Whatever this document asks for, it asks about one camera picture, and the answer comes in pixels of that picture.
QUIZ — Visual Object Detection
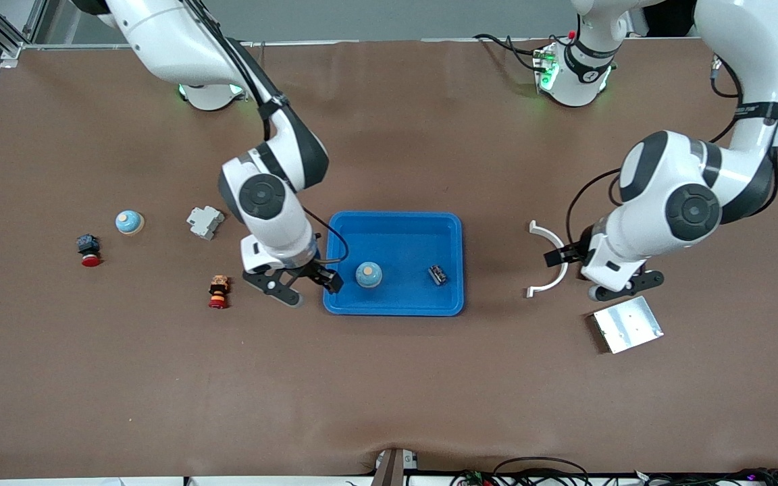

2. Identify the blue dome call bell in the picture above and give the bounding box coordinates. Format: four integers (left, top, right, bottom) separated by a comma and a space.
355, 261, 384, 289
115, 210, 145, 236

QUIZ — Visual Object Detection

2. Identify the white curved plastic clamp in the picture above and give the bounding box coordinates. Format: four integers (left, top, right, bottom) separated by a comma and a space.
526, 220, 570, 299

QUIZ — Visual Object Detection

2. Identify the silver metal plate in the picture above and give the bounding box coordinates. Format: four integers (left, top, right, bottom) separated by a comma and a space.
590, 296, 665, 355

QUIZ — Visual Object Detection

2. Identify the orange emergency stop button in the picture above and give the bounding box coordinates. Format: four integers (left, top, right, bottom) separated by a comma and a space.
208, 274, 230, 311

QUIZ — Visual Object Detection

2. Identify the white circuit breaker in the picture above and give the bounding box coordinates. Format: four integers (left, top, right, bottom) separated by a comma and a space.
186, 205, 224, 241

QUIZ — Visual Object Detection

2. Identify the blue plastic tray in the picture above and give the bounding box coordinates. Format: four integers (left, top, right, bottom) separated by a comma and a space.
323, 211, 465, 317

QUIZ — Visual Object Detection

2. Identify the brown table cover sheet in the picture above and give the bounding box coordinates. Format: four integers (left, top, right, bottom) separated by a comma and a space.
0, 37, 778, 480

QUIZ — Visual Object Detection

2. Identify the red mushroom push button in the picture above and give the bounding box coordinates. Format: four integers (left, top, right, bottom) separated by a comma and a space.
76, 234, 102, 268

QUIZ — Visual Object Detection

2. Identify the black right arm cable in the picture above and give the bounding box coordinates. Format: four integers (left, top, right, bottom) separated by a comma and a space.
186, 0, 351, 265

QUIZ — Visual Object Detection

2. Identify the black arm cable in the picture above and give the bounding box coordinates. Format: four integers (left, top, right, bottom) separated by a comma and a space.
186, 0, 351, 265
565, 54, 744, 250

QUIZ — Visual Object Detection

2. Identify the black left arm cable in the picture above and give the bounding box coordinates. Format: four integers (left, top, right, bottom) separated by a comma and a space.
565, 54, 744, 250

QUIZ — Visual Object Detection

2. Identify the black cable loop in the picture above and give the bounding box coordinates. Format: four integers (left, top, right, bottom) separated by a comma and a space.
490, 456, 592, 486

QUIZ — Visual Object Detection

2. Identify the grey metal bracket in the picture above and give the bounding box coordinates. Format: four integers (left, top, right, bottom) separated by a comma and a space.
370, 448, 420, 486

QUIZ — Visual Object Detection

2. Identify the black cable bundle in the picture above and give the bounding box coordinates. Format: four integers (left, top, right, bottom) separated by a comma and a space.
632, 467, 778, 486

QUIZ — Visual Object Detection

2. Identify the black left base cable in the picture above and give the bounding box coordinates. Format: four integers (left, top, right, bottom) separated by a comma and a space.
473, 32, 552, 72

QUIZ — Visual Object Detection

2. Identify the coloured wire bunch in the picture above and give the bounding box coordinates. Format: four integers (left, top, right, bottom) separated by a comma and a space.
450, 469, 498, 486

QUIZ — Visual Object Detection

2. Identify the aluminium frame post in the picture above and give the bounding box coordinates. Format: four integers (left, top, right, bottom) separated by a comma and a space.
0, 0, 49, 68

